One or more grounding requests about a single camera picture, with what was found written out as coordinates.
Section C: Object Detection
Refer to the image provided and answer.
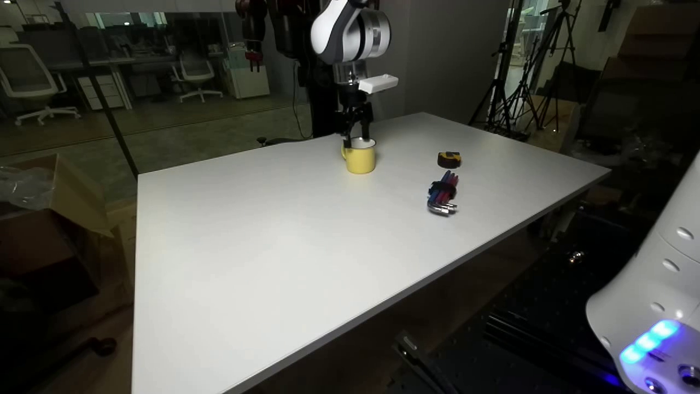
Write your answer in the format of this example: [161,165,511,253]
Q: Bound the red black Baxter robot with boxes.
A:
[234,0,383,140]

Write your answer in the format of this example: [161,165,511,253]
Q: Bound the black floor caster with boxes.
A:
[71,336,118,363]

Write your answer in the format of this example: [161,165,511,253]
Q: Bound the grey drawer cabinet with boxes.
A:
[74,71,134,115]

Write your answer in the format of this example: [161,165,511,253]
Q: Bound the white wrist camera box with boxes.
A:
[357,72,401,94]

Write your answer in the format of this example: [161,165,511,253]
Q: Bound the small brown round object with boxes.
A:
[436,150,464,168]

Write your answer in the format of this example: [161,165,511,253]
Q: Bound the black camera tripod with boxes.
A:
[468,0,544,143]
[510,0,585,135]

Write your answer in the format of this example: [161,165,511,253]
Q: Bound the thin black stand pole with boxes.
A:
[51,0,143,179]

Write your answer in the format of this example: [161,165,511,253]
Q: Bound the clear plastic wrap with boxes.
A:
[0,163,57,214]

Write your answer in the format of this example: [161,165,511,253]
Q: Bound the stacked brown cardboard boxes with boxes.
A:
[581,0,700,150]

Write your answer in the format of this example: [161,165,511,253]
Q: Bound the white storage cabinet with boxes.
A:
[220,42,273,104]

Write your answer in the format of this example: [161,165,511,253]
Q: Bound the white mesh office chair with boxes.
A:
[0,42,80,127]
[170,55,225,106]

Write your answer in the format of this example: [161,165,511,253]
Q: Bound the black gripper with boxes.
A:
[338,77,375,148]

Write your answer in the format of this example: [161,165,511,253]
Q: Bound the black stand leg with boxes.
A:
[391,332,462,394]

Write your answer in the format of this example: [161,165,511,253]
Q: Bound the brown cardboard box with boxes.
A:
[0,152,118,294]

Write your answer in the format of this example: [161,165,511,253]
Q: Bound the red blue hex key set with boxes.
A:
[424,168,464,219]

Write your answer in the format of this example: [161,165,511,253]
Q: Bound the yellow enamel mug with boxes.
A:
[338,139,381,178]

